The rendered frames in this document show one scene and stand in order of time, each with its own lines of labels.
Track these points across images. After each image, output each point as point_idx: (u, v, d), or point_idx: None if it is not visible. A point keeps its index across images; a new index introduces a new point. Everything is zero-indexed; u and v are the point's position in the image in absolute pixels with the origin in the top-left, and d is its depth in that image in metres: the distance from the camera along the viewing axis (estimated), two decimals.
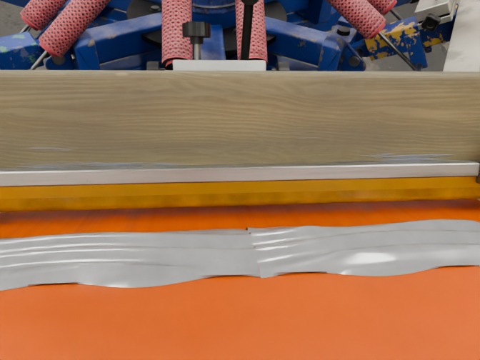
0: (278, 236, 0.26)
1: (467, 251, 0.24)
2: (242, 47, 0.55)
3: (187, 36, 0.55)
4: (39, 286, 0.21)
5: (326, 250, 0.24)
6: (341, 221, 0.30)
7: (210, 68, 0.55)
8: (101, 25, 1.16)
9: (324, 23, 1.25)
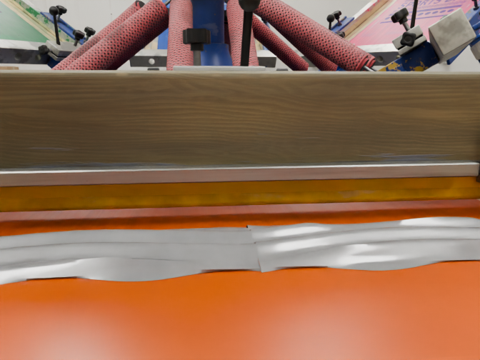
0: (278, 233, 0.26)
1: (468, 246, 0.24)
2: (242, 53, 0.56)
3: (187, 43, 0.56)
4: (38, 280, 0.21)
5: (327, 246, 0.24)
6: (341, 220, 0.30)
7: None
8: None
9: None
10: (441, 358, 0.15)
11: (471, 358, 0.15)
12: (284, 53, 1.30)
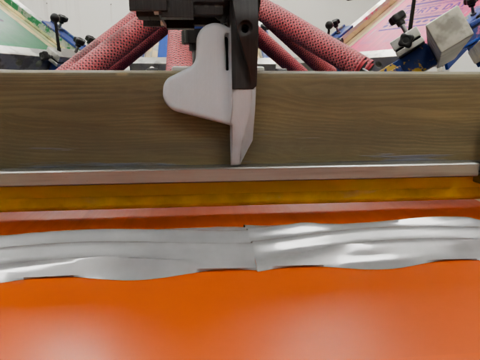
0: (275, 233, 0.26)
1: (464, 246, 0.24)
2: None
3: (186, 43, 0.56)
4: (35, 279, 0.21)
5: (323, 245, 0.24)
6: (338, 219, 0.30)
7: None
8: None
9: None
10: (434, 356, 0.15)
11: (463, 356, 0.15)
12: (283, 59, 1.31)
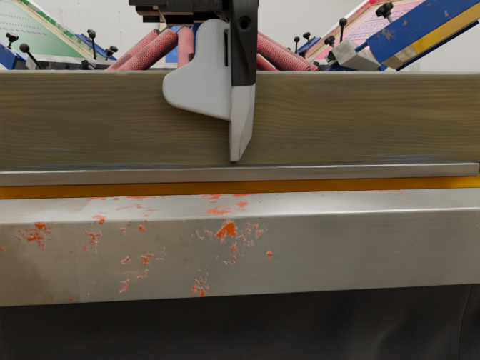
0: None
1: None
2: None
3: (191, 61, 1.00)
4: None
5: None
6: None
7: None
8: None
9: None
10: None
11: None
12: (261, 66, 1.76)
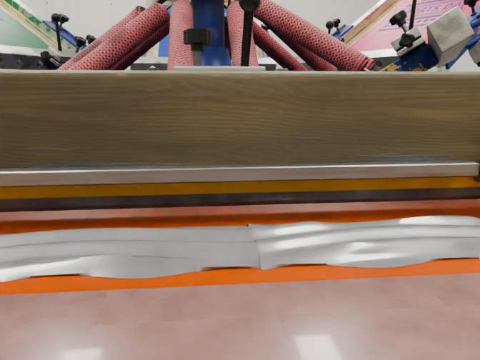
0: (278, 231, 0.26)
1: (466, 244, 0.24)
2: (242, 53, 0.56)
3: (188, 43, 0.56)
4: (41, 277, 0.21)
5: (326, 243, 0.24)
6: (341, 218, 0.30)
7: None
8: None
9: None
10: None
11: None
12: (284, 59, 1.31)
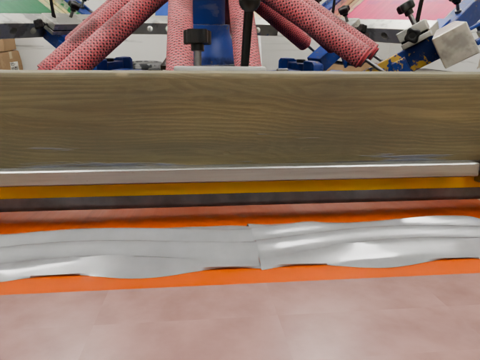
0: (278, 231, 0.26)
1: (466, 244, 0.24)
2: (242, 53, 0.56)
3: (188, 43, 0.56)
4: (41, 277, 0.21)
5: (326, 243, 0.24)
6: (341, 218, 0.30)
7: None
8: None
9: None
10: None
11: None
12: (286, 28, 1.27)
